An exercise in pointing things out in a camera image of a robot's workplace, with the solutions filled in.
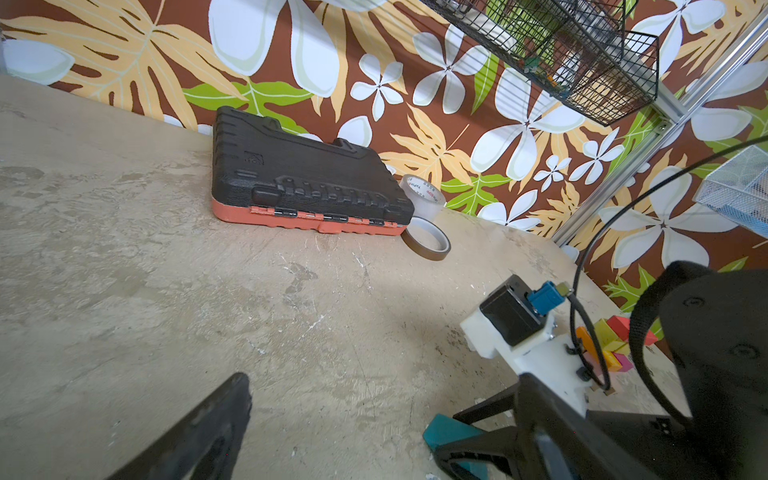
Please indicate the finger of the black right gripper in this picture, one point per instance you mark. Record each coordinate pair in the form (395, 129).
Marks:
(501, 448)
(501, 402)

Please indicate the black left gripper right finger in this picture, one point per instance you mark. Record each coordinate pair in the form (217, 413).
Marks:
(556, 442)

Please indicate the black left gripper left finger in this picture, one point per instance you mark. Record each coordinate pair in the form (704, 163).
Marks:
(204, 444)

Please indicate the teal triangular block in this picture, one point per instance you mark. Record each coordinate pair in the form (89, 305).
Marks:
(443, 430)

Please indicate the orange rectangular block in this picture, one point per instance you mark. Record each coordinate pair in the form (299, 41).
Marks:
(589, 346)

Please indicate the yellow green cube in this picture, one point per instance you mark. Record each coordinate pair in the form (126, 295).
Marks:
(609, 340)

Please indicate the pink rectangular block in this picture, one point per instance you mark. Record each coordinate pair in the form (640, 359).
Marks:
(596, 367)

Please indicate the magenta block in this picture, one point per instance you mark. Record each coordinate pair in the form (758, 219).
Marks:
(625, 364)

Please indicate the red block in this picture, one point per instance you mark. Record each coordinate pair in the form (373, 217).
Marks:
(621, 327)

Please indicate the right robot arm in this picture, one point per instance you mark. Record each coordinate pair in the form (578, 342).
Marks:
(698, 341)

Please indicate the clear tape roll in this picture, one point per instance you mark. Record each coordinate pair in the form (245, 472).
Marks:
(428, 200)

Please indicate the black red tool case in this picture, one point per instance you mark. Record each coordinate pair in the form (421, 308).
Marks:
(263, 175)

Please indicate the white mesh basket right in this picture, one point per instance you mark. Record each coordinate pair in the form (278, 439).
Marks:
(737, 190)

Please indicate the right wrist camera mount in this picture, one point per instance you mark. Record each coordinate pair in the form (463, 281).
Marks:
(518, 324)

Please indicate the black wire wall basket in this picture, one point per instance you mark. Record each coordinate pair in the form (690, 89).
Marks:
(581, 52)

